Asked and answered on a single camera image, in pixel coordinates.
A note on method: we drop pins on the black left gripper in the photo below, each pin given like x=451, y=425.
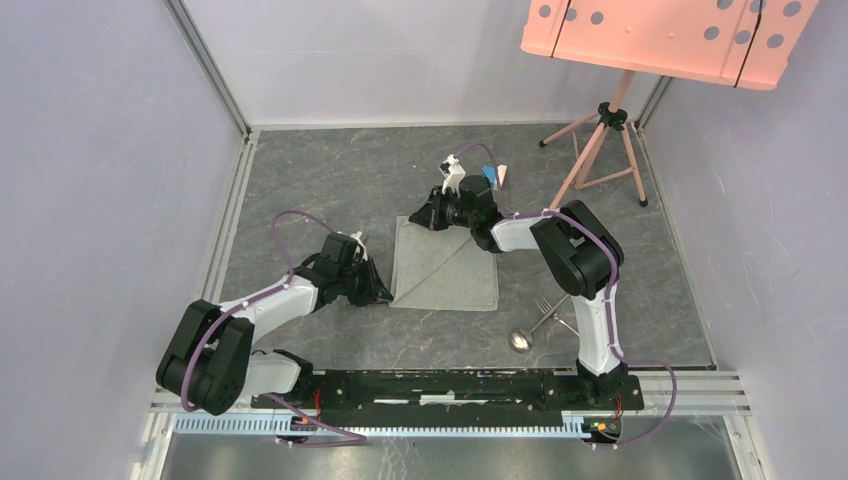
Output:
x=375, y=288

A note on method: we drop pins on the silver fork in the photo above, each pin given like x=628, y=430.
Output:
x=545, y=306

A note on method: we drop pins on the blue and white block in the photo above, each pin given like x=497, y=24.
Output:
x=494, y=175

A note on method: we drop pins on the silver spoon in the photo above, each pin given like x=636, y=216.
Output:
x=522, y=340

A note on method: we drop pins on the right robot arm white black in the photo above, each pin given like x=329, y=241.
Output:
x=581, y=254

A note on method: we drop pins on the white slotted cable duct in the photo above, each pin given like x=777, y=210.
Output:
x=290, y=426

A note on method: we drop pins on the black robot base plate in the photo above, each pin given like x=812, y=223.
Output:
x=460, y=398

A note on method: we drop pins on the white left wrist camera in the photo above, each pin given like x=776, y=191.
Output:
x=361, y=239

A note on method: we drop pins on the pink music stand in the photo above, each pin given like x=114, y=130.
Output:
x=741, y=44

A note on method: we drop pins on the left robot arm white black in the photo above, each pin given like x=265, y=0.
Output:
x=209, y=362

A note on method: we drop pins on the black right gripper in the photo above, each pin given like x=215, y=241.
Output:
x=429, y=215

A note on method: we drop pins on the grey cloth napkin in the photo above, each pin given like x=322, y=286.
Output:
x=442, y=270

